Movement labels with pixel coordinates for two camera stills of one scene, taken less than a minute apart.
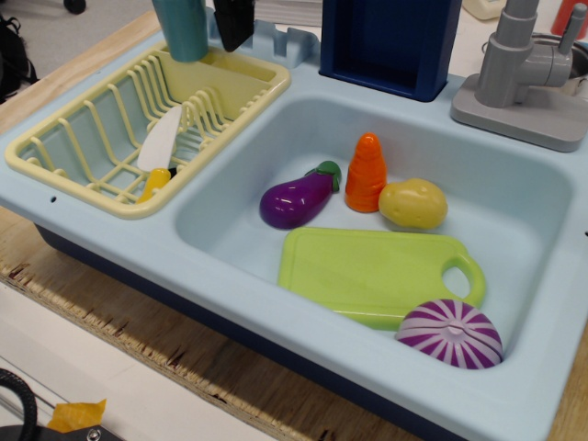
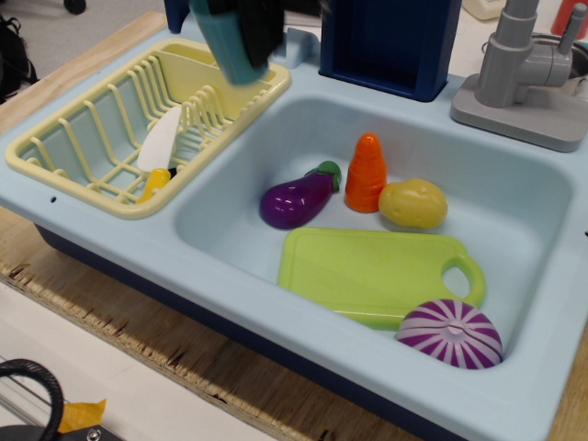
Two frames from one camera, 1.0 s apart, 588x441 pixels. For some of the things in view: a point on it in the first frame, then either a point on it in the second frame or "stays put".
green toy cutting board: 374,277 stays put
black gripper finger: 235,20 -> 263,23
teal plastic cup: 184,24 -> 227,36
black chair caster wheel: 75,6 stays put
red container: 563,16 stays put
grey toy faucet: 514,90 stays put
